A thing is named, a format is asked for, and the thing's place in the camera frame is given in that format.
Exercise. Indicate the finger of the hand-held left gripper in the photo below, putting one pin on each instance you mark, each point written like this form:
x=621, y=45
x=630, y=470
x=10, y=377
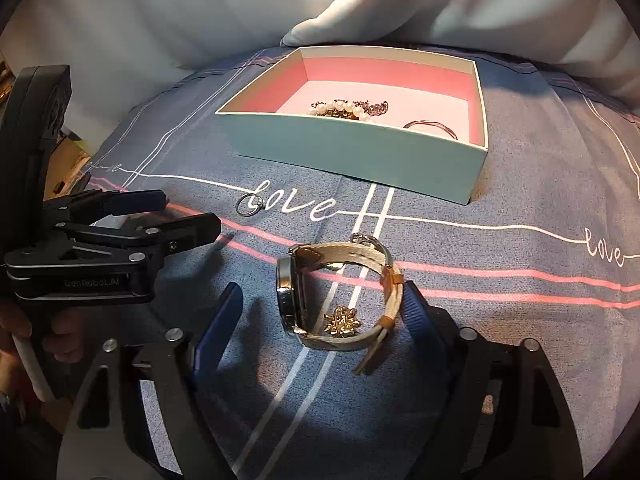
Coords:
x=190, y=230
x=140, y=201

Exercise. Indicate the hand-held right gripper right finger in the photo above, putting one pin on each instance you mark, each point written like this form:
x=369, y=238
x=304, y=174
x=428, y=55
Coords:
x=420, y=310

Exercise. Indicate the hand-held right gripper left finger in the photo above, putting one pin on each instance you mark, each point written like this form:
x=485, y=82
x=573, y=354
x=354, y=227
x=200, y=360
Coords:
x=220, y=335

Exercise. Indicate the gold brooch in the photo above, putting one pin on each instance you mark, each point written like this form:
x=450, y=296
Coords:
x=342, y=321

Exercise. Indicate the teal box with pink inside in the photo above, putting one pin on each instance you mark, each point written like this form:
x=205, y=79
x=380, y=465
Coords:
x=350, y=155

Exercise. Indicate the thin metal bangle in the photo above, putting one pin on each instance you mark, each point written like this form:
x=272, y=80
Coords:
x=425, y=121

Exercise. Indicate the person's left hand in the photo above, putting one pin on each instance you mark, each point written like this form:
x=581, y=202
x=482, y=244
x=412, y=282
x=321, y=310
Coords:
x=62, y=335

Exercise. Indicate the blue printed bed sheet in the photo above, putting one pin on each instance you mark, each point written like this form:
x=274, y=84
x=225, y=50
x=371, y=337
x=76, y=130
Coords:
x=500, y=360

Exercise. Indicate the white stick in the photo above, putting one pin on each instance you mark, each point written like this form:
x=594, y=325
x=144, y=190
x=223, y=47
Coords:
x=32, y=370

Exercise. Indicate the light blue curtain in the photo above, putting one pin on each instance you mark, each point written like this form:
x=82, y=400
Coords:
x=150, y=10

